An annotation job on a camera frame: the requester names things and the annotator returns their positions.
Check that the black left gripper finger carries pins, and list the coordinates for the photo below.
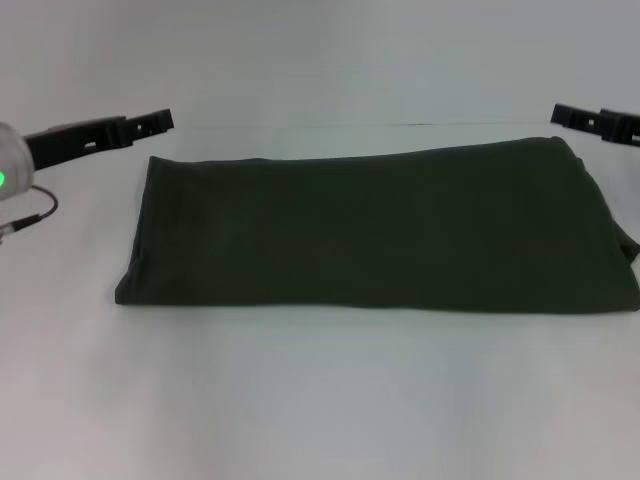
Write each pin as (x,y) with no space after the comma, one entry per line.
(150,125)

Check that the dark green FREE! t-shirt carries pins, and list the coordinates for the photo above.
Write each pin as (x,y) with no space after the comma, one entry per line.
(375,225)

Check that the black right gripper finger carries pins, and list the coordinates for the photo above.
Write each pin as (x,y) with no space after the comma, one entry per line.
(575,119)
(622,127)

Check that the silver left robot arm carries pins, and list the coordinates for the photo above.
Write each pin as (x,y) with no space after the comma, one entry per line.
(12,165)

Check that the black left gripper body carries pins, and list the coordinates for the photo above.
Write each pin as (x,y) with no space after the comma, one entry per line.
(70,140)

